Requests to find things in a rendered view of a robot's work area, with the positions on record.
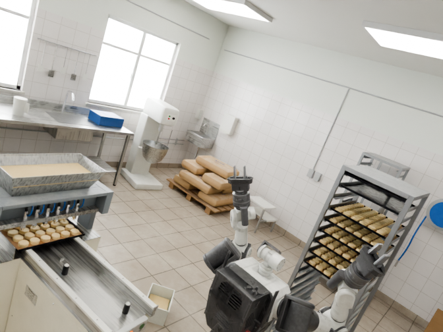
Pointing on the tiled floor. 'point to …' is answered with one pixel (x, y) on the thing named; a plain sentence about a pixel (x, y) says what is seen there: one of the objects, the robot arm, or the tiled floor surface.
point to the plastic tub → (163, 301)
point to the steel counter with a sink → (64, 125)
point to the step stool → (263, 211)
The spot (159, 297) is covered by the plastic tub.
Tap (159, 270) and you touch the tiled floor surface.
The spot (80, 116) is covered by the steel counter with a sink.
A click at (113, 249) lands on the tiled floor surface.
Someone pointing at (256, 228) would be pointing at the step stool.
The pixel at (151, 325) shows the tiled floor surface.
